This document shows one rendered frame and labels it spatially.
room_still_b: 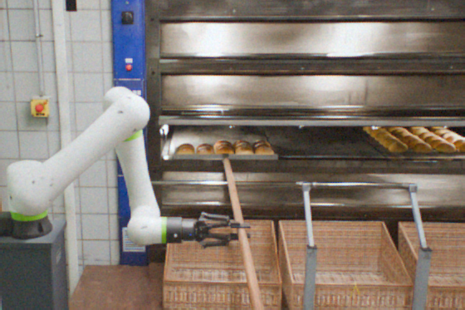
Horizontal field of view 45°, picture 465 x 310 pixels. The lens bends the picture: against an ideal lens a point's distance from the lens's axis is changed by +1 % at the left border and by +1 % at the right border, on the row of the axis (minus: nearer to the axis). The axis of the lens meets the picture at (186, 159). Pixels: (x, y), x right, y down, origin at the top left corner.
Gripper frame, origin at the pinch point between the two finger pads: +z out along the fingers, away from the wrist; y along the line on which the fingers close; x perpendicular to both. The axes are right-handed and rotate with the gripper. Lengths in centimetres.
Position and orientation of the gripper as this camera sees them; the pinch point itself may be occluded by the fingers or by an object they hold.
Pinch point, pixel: (240, 230)
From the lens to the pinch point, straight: 200.5
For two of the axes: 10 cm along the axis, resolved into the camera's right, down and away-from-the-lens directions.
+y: 0.0, 9.6, 2.7
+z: 10.0, 0.1, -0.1
